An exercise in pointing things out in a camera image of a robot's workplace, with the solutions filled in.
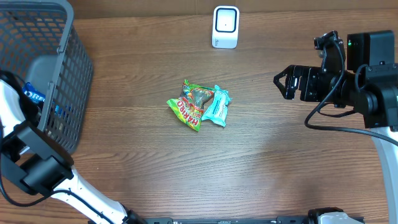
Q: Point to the teal snack packet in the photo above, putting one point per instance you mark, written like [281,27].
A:
[218,110]

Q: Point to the green Haribo gummy bag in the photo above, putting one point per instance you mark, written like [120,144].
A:
[189,106]

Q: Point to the blue Oreo cookie pack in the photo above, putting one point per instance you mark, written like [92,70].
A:
[38,99]

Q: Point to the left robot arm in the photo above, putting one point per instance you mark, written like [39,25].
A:
[36,164]

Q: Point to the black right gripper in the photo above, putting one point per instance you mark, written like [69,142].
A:
[308,93]

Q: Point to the grey plastic mesh basket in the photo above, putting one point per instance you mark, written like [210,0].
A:
[40,44]

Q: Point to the white barcode scanner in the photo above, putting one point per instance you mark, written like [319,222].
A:
[225,28]

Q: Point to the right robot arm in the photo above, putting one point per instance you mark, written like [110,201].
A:
[360,73]

